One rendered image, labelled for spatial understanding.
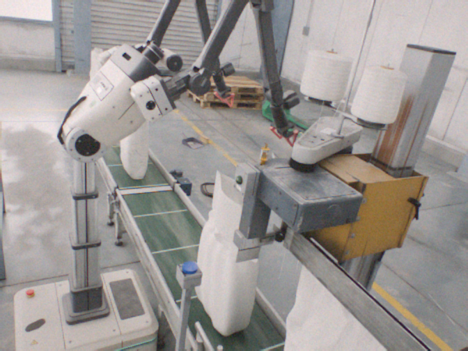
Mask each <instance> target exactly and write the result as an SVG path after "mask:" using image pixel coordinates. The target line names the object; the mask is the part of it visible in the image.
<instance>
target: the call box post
mask: <svg viewBox="0 0 468 351"><path fill-rule="evenodd" d="M191 296H192V288H188V289H184V290H183V289H182V299H181V305H180V317H179V323H178V334H177V341H176V347H175V351H184V349H185V339H186V333H187V323H188V318H189V308H190V302H191Z"/></svg>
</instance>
